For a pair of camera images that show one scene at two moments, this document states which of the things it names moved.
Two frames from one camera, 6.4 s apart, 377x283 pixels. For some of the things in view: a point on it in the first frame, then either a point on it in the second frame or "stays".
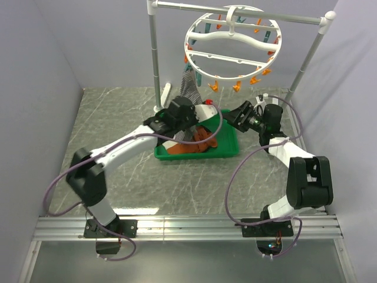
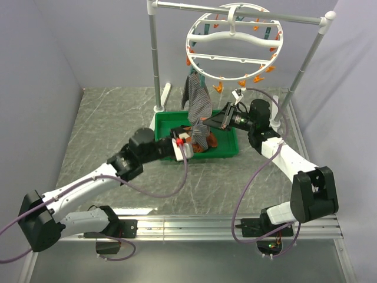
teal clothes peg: (207, 28) stays
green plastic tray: (227, 138) stays
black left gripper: (195, 119) → (169, 138)
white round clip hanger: (232, 43) stays
